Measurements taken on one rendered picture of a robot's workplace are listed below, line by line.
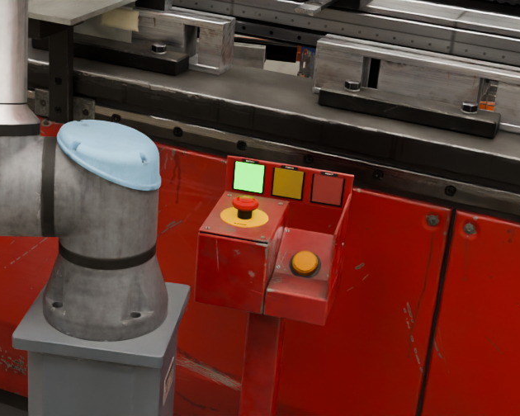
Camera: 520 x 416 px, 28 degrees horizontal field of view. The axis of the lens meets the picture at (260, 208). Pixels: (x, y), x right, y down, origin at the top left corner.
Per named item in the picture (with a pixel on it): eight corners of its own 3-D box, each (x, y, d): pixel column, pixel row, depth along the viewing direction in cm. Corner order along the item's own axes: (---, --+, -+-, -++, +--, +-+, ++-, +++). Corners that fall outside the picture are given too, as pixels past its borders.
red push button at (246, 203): (228, 224, 153) (229, 201, 152) (234, 213, 157) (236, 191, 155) (253, 228, 152) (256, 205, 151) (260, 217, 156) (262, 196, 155)
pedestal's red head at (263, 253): (192, 302, 154) (200, 191, 147) (219, 257, 168) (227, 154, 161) (324, 327, 150) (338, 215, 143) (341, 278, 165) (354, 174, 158)
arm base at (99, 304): (153, 349, 120) (157, 273, 116) (26, 332, 121) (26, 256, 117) (177, 288, 134) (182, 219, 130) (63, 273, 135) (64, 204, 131)
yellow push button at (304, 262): (290, 276, 156) (290, 269, 154) (295, 255, 158) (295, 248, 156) (314, 281, 155) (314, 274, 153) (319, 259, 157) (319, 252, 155)
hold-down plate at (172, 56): (30, 48, 193) (30, 32, 192) (46, 41, 198) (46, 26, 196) (176, 77, 184) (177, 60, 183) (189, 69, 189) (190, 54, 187)
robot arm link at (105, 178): (160, 261, 119) (165, 150, 113) (40, 259, 117) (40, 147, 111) (156, 217, 130) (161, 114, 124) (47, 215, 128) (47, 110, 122)
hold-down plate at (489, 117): (317, 105, 176) (319, 87, 175) (327, 96, 181) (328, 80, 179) (493, 139, 167) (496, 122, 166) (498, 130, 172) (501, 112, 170)
